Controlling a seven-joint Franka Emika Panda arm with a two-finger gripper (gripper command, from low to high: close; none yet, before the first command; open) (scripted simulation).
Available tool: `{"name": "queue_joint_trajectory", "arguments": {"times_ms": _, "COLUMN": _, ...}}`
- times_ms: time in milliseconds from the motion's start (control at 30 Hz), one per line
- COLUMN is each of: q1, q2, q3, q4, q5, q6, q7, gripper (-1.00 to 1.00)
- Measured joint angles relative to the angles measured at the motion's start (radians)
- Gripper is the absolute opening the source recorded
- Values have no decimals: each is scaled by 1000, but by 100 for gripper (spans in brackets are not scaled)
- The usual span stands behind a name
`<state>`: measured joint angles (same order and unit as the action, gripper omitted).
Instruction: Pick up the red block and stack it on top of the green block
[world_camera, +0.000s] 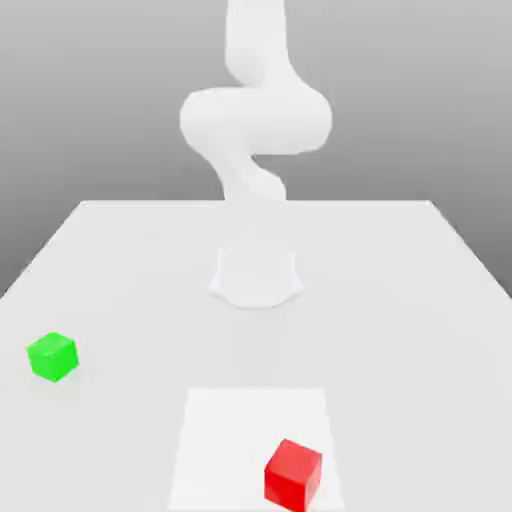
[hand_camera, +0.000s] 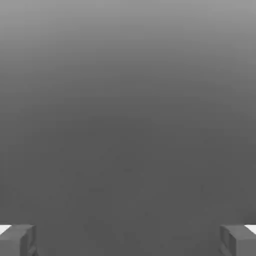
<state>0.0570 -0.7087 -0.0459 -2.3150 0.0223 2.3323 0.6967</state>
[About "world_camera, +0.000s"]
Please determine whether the small red cube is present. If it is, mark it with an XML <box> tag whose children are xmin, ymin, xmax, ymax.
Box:
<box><xmin>263</xmin><ymin>437</ymin><xmax>324</xmax><ymax>512</ymax></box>

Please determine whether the small green cube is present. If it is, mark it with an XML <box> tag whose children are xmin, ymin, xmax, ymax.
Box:
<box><xmin>25</xmin><ymin>331</ymin><xmax>80</xmax><ymax>384</ymax></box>

